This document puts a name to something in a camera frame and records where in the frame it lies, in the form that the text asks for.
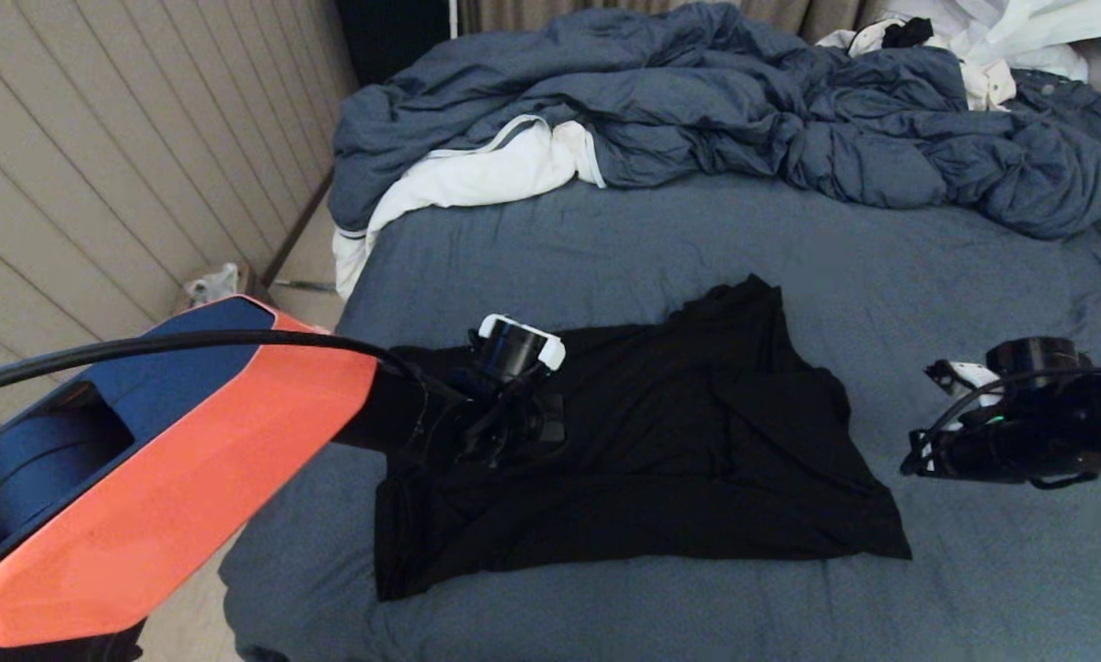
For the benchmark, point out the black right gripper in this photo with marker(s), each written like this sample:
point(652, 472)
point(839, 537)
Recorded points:
point(1001, 450)

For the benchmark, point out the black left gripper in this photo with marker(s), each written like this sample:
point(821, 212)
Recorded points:
point(513, 428)

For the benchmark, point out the black t-shirt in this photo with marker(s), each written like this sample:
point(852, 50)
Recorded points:
point(697, 460)

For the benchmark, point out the bed with blue sheet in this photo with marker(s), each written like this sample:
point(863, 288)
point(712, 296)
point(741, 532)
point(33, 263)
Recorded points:
point(559, 257)

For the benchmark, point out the white quilt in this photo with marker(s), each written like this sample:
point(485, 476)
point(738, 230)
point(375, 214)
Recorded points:
point(476, 173)

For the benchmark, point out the dark blue denim garment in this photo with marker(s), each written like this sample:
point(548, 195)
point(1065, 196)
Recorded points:
point(1070, 99)

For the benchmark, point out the cream buttoned shirt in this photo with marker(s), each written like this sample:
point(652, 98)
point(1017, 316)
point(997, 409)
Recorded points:
point(988, 85)

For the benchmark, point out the crumpled blue duvet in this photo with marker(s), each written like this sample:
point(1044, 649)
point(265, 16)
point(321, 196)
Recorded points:
point(697, 97)

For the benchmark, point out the dark cabinet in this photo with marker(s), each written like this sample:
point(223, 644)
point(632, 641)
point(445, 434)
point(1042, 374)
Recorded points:
point(389, 41)

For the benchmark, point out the beige curtain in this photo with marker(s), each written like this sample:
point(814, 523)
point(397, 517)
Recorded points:
point(513, 14)

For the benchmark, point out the white crumpled garment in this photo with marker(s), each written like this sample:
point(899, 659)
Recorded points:
point(1019, 26)

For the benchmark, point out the small black garment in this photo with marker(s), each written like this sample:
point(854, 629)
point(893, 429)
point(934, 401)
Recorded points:
point(907, 34)

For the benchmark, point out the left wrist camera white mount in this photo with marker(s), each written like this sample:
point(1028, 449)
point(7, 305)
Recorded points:
point(550, 345)

